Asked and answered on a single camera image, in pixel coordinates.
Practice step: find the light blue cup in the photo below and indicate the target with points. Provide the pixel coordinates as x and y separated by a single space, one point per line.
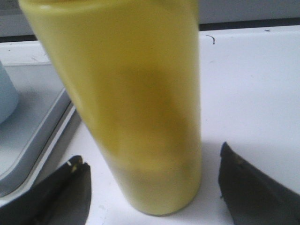
9 97

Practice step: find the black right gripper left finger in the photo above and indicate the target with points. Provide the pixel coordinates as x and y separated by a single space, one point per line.
62 198

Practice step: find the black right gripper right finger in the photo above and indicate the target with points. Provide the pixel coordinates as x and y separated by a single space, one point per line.
252 197

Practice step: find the yellow squeeze bottle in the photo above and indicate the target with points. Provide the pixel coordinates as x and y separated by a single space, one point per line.
131 68

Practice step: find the grey kitchen scale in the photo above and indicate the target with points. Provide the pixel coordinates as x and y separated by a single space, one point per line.
23 136

